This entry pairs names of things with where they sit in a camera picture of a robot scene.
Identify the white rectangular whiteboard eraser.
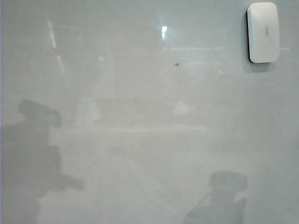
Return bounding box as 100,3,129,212
246,1,281,64

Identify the white glass whiteboard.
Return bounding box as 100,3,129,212
0,0,299,224

